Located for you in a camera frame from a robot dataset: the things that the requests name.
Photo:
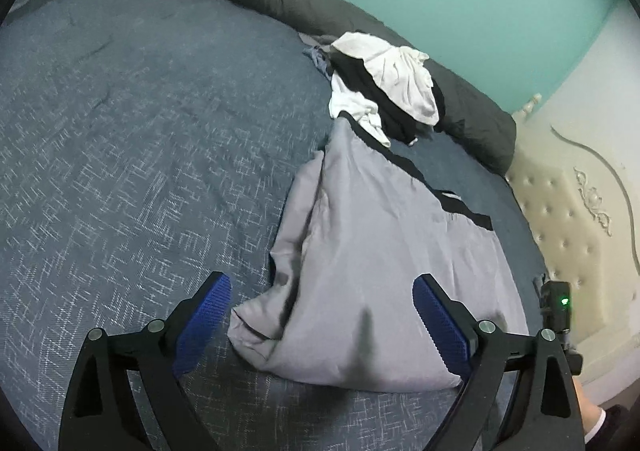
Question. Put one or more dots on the white and black garment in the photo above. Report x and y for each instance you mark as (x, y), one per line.
(400, 123)

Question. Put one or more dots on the cream tufted headboard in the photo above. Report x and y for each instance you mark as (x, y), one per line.
(590, 241)

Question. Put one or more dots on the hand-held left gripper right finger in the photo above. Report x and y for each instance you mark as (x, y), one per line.
(442, 331)

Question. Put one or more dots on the grey jacket with black lining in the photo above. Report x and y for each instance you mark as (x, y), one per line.
(380, 256)

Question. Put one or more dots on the small blue-grey cloth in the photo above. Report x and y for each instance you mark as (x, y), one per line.
(317, 58)

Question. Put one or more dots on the person's right forearm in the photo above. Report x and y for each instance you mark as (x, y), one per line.
(592, 416)

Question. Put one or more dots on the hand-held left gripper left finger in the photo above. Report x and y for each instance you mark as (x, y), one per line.
(202, 326)

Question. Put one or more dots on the bed with blue sheet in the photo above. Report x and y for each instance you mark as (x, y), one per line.
(125, 156)

